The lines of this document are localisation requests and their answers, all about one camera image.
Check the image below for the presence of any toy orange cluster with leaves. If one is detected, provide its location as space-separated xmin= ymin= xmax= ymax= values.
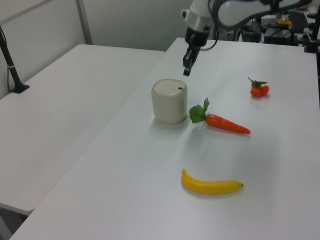
xmin=247 ymin=76 xmax=270 ymax=98

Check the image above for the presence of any orange toy carrot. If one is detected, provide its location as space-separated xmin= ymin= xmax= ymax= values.
xmin=189 ymin=97 xmax=251 ymax=135

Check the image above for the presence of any yellow toy banana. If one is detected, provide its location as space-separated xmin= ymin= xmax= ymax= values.
xmin=180 ymin=168 xmax=244 ymax=196

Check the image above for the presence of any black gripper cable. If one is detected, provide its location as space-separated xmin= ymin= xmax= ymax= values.
xmin=201 ymin=0 xmax=220 ymax=51

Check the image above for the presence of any black equipment box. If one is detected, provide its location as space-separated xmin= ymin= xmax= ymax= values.
xmin=263 ymin=26 xmax=300 ymax=46

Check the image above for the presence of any black camera pole with base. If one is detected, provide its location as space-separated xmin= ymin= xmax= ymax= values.
xmin=0 ymin=24 xmax=30 ymax=94

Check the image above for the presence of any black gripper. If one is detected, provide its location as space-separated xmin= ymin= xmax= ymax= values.
xmin=182 ymin=26 xmax=210 ymax=77

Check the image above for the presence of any black tripod clamp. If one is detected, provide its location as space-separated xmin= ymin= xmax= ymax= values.
xmin=298 ymin=22 xmax=320 ymax=53

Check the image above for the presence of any grey partition post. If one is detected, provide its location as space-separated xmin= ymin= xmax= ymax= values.
xmin=75 ymin=0 xmax=93 ymax=46

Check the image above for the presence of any beige garbage bin with lid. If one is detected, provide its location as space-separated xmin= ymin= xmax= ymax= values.
xmin=150 ymin=78 xmax=188 ymax=125

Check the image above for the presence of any white side table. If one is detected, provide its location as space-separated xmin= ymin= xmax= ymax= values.
xmin=0 ymin=44 xmax=166 ymax=216

